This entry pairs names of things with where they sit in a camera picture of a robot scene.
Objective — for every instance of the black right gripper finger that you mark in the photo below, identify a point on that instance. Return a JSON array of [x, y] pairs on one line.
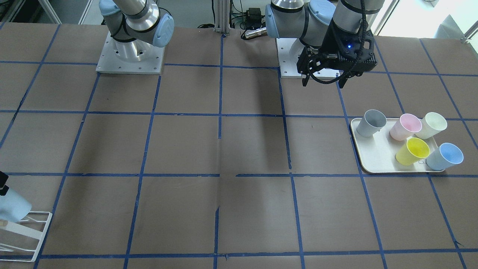
[[3, 185]]

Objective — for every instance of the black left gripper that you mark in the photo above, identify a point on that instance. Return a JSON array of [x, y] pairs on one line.
[[331, 42]]

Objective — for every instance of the light blue plastic cup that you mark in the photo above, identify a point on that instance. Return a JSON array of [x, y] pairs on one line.
[[13, 206]]

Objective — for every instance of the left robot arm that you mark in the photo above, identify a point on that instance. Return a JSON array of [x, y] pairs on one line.
[[309, 22]]

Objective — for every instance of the grey plastic cup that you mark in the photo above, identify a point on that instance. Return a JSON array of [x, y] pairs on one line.
[[372, 122]]

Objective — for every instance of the pink plastic cup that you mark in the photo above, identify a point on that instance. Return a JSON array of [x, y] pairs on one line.
[[406, 126]]

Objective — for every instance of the yellow plastic cup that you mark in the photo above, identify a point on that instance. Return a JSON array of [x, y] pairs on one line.
[[412, 151]]

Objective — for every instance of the pale green plastic cup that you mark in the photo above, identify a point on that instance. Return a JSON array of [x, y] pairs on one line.
[[432, 124]]

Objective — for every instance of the white plastic tray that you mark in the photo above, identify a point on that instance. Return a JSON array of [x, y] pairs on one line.
[[377, 153]]

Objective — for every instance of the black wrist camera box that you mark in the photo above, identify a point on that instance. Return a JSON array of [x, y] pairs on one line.
[[348, 45]]

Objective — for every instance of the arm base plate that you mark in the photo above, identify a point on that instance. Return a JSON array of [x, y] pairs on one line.
[[288, 52], [136, 57]]

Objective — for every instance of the white wire cup rack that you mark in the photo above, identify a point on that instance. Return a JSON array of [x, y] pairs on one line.
[[19, 228]]

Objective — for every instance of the aluminium frame post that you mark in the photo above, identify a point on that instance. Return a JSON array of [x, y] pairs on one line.
[[221, 15]]

